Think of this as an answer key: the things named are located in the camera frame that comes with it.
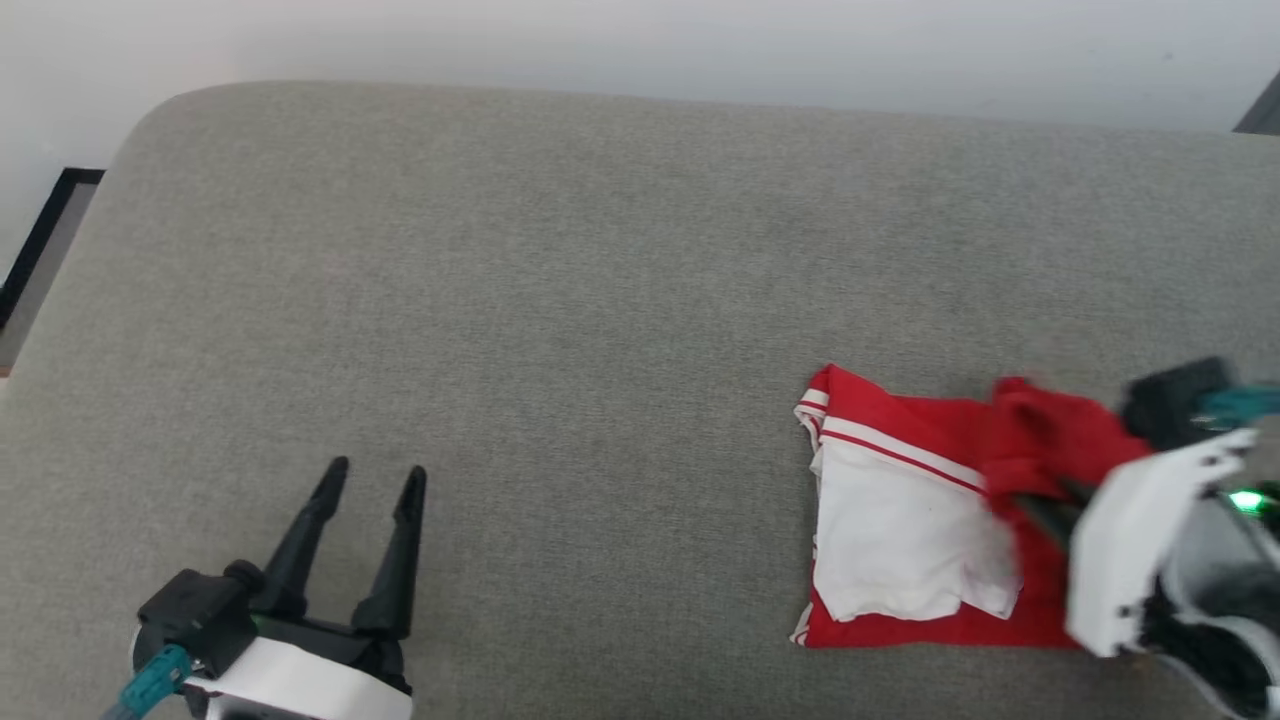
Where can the dark grey angled object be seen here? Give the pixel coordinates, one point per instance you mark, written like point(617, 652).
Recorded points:
point(1262, 112)

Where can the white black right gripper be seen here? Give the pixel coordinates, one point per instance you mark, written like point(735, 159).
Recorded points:
point(1130, 540)

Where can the teal camera connector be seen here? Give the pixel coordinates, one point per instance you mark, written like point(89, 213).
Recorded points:
point(1240, 402)
point(155, 680)

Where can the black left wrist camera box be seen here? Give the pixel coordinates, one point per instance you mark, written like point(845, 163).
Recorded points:
point(195, 615)

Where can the red and white garment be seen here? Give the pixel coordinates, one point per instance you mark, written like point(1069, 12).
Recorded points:
point(900, 520)

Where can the grey fabric sofa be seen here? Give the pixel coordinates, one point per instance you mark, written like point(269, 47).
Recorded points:
point(550, 350)

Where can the teal left camera connector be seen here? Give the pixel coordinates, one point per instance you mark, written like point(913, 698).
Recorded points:
point(155, 680)

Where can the teal right camera connector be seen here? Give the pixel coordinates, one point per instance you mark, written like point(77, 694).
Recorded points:
point(1240, 402)

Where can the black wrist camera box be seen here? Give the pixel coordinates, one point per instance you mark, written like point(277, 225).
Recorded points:
point(1170, 405)
point(195, 615)

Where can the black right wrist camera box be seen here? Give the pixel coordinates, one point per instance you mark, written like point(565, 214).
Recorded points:
point(1170, 405)

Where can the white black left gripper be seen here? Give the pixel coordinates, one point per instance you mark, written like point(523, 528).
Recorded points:
point(300, 675)

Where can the black framed panel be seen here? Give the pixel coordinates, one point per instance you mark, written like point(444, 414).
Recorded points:
point(45, 240)

